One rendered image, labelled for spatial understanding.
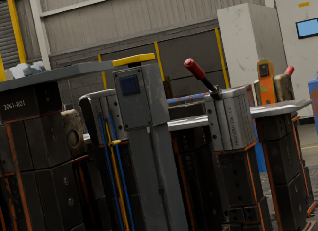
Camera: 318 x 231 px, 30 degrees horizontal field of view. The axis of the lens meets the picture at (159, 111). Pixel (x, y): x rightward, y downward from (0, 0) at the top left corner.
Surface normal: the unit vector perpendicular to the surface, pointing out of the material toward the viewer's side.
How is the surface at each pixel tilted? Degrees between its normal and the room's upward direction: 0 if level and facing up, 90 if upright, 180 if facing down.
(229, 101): 90
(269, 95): 78
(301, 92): 90
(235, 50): 90
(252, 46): 90
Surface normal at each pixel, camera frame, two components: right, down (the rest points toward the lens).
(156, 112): 0.88, -0.15
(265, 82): -0.48, -0.07
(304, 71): -0.30, 0.11
